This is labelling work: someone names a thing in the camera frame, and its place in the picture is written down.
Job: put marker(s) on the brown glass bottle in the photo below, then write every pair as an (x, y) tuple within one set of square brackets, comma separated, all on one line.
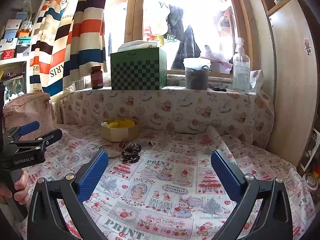
[(97, 78)]

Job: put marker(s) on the dark hanging garment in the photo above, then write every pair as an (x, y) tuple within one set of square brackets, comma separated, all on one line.
[(186, 47)]

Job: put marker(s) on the silver bangle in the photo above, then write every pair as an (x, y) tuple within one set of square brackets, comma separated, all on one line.
[(113, 155)]

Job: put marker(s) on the white hanging garment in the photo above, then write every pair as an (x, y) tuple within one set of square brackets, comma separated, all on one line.
[(157, 22)]

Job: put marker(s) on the person's left hand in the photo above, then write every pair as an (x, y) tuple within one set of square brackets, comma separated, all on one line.
[(22, 186)]

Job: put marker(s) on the pink pig sticker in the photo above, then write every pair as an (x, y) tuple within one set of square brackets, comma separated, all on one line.
[(307, 45)]

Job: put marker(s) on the yellow cloth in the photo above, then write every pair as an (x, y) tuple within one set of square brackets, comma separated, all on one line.
[(122, 123)]

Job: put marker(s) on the pink fabric bag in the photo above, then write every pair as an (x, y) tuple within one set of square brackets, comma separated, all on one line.
[(27, 110)]

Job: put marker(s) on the striped curtain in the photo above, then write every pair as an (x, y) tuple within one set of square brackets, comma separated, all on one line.
[(85, 30)]

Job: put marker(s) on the strawberry print tablecloth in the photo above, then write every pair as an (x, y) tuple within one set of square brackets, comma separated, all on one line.
[(175, 175)]

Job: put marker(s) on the wooden window frame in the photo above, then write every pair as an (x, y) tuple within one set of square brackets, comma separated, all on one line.
[(132, 17)]

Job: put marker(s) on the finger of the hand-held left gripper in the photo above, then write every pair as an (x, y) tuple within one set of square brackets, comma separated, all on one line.
[(28, 127), (47, 137)]

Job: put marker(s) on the plastic jar with dark contents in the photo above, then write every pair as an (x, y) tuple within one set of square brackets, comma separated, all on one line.
[(197, 76)]

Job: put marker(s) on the clear spray bottle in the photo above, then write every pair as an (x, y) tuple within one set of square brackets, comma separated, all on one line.
[(241, 72)]

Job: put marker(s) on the octagonal gold box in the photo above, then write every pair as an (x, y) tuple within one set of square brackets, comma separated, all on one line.
[(120, 135)]

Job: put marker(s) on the pink and white bag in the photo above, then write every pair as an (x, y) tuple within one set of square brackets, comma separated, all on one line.
[(220, 60)]

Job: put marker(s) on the round metal tin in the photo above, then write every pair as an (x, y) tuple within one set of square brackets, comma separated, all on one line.
[(311, 180)]

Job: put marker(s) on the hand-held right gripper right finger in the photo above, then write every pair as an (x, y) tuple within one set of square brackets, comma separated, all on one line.
[(225, 175)]

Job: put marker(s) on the purple pen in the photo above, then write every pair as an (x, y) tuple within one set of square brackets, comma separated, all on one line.
[(218, 89)]

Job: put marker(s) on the wooden wardrobe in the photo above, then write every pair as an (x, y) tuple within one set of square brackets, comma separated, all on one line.
[(287, 92)]

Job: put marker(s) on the shelf of small boxes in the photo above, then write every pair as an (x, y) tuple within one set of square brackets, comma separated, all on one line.
[(11, 43)]

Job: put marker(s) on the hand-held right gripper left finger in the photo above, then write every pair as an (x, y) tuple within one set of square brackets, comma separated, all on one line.
[(93, 172)]

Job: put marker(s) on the bear print cloth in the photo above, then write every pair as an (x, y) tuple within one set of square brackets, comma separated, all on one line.
[(175, 105)]

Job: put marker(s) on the white plastic bag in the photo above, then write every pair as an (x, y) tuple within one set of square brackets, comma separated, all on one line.
[(257, 80)]

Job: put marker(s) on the white shelf unit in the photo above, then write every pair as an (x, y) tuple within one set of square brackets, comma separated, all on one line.
[(15, 63)]

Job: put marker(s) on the green checkered tissue box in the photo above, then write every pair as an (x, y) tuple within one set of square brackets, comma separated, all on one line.
[(137, 72)]

